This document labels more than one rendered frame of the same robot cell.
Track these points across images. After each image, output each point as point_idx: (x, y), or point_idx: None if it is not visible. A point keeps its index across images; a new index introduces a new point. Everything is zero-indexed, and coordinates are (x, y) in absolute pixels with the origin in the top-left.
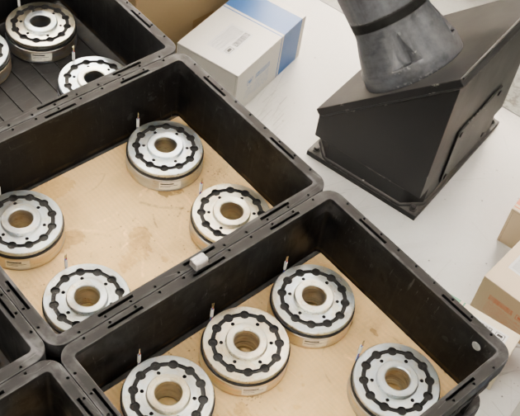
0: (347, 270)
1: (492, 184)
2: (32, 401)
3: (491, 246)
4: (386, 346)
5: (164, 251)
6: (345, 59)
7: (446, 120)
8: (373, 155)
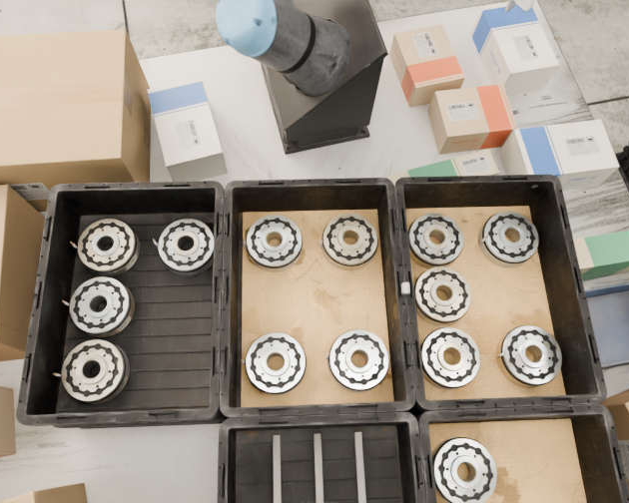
0: (421, 205)
1: None
2: None
3: (411, 113)
4: (488, 225)
5: (341, 290)
6: (230, 78)
7: (378, 78)
8: (331, 125)
